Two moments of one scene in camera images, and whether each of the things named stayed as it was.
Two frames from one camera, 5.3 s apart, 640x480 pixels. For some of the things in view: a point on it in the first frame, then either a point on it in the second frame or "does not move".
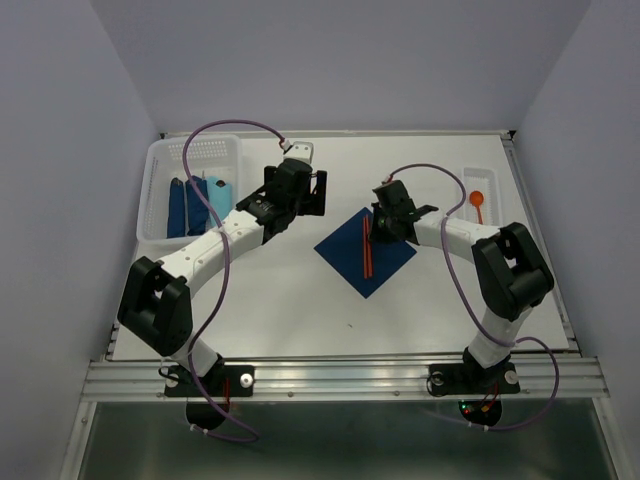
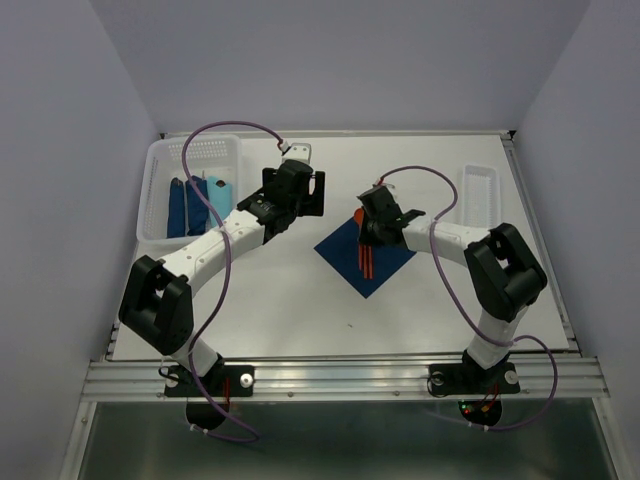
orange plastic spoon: (476, 198) → (357, 217)
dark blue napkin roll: (176, 209) does not move
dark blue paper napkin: (343, 249) does not move
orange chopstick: (365, 246) does not move
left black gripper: (304, 189) does not move
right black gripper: (383, 223) → (368, 233)
